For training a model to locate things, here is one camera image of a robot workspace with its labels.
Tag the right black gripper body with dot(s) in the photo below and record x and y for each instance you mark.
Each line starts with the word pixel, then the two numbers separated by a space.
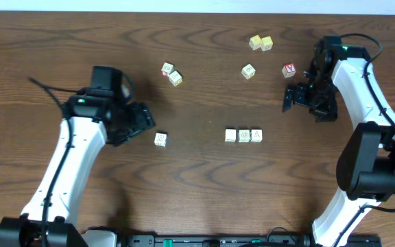
pixel 319 98

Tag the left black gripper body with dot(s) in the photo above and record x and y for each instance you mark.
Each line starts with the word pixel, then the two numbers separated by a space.
pixel 140 121

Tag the white block with bug drawing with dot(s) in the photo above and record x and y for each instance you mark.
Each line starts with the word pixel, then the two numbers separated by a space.
pixel 256 135

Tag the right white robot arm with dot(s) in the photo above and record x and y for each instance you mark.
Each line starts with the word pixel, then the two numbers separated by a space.
pixel 365 170

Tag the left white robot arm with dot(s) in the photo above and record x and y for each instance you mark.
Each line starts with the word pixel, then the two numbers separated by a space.
pixel 49 219

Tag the red letter block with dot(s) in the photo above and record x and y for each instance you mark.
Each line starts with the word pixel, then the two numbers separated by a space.
pixel 288 70

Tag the cream block near top centre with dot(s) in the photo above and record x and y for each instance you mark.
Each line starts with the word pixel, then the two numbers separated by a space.
pixel 248 71

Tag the yellow block right of pair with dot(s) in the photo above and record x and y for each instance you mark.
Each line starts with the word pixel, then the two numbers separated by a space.
pixel 267 43

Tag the yellow block of pair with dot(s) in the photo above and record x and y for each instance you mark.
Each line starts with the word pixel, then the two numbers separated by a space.
pixel 267 43
pixel 255 42

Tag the yellow block left of pair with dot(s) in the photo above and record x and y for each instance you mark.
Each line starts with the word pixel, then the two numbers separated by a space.
pixel 255 42

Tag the white block with yellow side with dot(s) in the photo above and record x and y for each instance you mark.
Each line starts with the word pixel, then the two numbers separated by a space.
pixel 175 78

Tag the white block with red side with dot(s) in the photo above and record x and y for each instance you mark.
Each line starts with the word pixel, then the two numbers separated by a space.
pixel 167 69

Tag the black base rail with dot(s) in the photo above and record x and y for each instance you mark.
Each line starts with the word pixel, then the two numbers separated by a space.
pixel 218 241

